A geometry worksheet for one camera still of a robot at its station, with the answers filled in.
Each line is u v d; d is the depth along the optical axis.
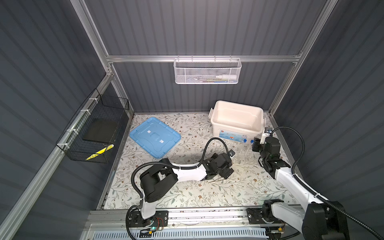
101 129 0.74
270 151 0.63
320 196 0.43
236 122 1.12
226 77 0.92
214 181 0.87
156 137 1.07
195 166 0.57
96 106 0.78
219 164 0.67
